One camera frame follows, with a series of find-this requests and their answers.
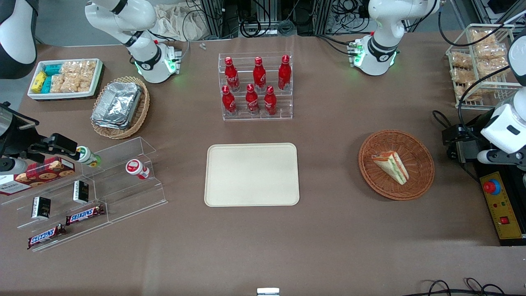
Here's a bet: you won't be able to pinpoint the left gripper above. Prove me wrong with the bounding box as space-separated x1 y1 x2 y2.
442 125 526 167

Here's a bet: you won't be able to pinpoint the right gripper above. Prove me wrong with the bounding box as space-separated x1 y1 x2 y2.
0 131 80 176

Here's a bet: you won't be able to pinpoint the round brown wicker basket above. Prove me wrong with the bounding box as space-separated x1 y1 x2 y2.
358 129 435 201

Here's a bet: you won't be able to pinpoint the wrapped triangle sandwich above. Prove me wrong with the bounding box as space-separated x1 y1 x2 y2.
371 151 410 185

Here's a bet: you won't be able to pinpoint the oval wicker basket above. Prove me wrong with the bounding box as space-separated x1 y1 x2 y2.
90 76 151 140

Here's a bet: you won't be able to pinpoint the beige rectangular tray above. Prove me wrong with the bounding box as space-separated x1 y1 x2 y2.
204 143 300 207

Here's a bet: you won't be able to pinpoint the red tartan cookie box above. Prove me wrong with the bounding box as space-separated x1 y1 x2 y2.
0 157 76 196

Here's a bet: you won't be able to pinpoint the black mat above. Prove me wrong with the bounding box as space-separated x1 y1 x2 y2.
442 113 526 247

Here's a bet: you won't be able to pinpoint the green sunflower yoghurt cup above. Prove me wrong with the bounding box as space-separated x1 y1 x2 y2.
77 146 102 168

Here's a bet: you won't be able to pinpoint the small black chocolate box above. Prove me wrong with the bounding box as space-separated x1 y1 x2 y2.
32 196 52 220
73 180 90 204

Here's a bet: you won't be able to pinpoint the clear fried snack packet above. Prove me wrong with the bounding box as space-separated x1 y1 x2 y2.
450 52 473 70
454 84 484 102
469 29 498 46
450 68 474 85
474 44 508 62
477 60 511 79

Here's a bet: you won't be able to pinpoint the white rectangular snack bin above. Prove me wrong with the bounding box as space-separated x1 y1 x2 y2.
28 58 104 101

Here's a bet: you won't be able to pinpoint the yellow snack packet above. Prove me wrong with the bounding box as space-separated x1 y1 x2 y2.
31 71 47 94

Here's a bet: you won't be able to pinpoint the Snickers chocolate bar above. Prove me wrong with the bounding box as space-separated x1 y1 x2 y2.
27 224 67 250
65 204 106 226

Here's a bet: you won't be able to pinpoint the yellow emergency stop box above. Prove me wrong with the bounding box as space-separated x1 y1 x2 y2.
479 171 526 240

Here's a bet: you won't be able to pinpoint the stacked aluminium foil containers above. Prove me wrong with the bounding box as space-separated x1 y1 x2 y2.
91 81 143 130

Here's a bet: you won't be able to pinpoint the clear acrylic tiered stand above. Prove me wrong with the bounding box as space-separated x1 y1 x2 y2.
0 136 168 252

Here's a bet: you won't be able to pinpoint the red lid yoghurt cup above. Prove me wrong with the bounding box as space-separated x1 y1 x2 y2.
125 159 150 180

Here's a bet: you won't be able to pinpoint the crumpled beige cloth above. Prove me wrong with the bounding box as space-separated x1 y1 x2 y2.
153 3 208 42

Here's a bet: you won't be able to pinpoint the clear acrylic bottle rack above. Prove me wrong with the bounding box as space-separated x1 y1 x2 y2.
218 52 293 121

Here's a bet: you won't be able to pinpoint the red cola bottle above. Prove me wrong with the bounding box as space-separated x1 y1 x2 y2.
224 57 241 92
221 85 237 117
252 57 267 92
245 84 260 116
263 86 277 116
278 55 292 91

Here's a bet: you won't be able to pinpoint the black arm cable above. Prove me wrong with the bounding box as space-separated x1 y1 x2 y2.
431 8 514 132

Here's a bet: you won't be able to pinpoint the white wire rack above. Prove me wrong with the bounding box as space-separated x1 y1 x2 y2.
445 23 526 110

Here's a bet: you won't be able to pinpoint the black floor cable bundle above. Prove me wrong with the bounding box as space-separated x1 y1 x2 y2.
411 278 526 296

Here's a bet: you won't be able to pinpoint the black background cable bundle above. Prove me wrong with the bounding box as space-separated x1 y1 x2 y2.
181 0 370 38

